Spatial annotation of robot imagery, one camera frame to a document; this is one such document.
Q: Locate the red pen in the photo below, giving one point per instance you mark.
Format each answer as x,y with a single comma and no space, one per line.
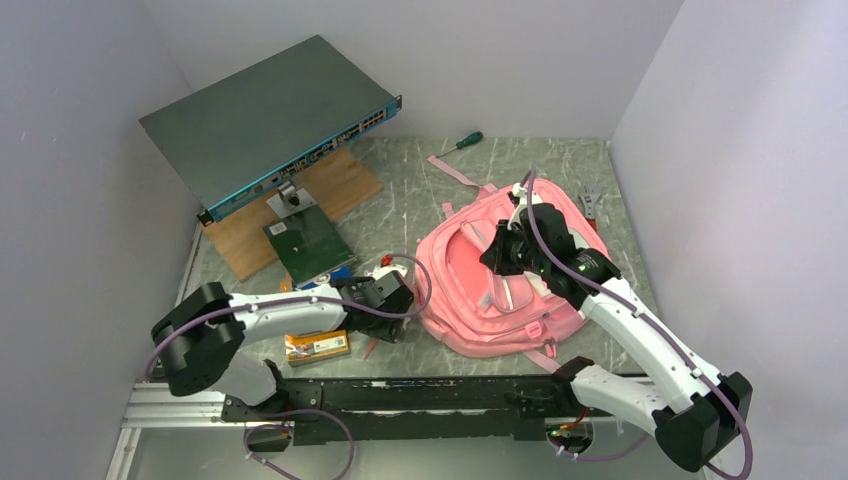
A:
371,345

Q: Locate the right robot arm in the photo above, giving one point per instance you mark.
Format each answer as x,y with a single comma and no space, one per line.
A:
692,410

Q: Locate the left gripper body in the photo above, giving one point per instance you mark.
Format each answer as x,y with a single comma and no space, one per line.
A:
385,328

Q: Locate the grey network switch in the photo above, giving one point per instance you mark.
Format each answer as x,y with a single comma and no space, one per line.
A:
245,135

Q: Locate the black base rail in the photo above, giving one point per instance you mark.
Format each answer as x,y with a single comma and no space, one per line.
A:
522,408

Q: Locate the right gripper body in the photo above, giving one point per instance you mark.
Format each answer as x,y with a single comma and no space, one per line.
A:
513,255

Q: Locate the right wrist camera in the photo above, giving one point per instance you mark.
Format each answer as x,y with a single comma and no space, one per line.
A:
521,199

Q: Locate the pink backpack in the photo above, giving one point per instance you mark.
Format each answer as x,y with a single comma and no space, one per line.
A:
475,312

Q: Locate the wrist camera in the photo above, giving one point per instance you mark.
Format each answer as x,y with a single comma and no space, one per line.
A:
521,199
387,265

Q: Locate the dark green book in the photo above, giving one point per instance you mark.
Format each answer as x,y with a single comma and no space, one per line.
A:
308,245

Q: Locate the green handled screwdriver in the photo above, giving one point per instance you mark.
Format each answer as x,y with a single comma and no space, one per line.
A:
470,140

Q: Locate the wooden board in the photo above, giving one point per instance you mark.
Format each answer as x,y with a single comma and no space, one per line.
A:
338,183

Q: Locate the blue cover book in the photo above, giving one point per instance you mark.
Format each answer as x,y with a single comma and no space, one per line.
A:
325,278

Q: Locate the orange bottom book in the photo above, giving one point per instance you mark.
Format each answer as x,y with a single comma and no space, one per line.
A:
307,349

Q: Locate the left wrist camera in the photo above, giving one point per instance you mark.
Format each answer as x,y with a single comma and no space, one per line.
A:
387,265

